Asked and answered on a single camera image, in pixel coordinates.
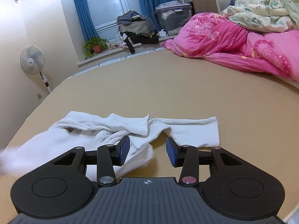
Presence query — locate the white small garment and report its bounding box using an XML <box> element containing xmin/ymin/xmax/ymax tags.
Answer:
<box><xmin>1</xmin><ymin>111</ymin><xmax>220</xmax><ymax>177</ymax></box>

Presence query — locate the pile of dark clothes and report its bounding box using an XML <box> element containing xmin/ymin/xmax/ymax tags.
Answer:
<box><xmin>116</xmin><ymin>11</ymin><xmax>159</xmax><ymax>54</ymax></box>

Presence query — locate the pale green floral quilt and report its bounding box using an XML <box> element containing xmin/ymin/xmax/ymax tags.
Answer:
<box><xmin>221</xmin><ymin>0</ymin><xmax>298</xmax><ymax>32</ymax></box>

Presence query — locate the beige bed mattress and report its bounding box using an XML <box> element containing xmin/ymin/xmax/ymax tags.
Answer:
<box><xmin>9</xmin><ymin>49</ymin><xmax>298</xmax><ymax>219</ymax></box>

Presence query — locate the white standing fan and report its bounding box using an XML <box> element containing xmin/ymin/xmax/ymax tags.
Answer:
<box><xmin>20</xmin><ymin>46</ymin><xmax>52</xmax><ymax>93</ymax></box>

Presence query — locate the potted green plant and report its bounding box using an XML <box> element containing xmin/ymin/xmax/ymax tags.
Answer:
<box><xmin>83</xmin><ymin>36</ymin><xmax>109</xmax><ymax>59</ymax></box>

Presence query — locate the clear plastic storage bin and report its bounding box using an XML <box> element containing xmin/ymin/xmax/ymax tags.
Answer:
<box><xmin>155</xmin><ymin>1</ymin><xmax>192</xmax><ymax>36</ymax></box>

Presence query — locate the left blue curtain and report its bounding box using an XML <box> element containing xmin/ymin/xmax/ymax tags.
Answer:
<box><xmin>73</xmin><ymin>0</ymin><xmax>98</xmax><ymax>41</ymax></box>

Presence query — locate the pink floral quilt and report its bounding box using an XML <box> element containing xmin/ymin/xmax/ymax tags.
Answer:
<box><xmin>162</xmin><ymin>13</ymin><xmax>298</xmax><ymax>81</ymax></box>

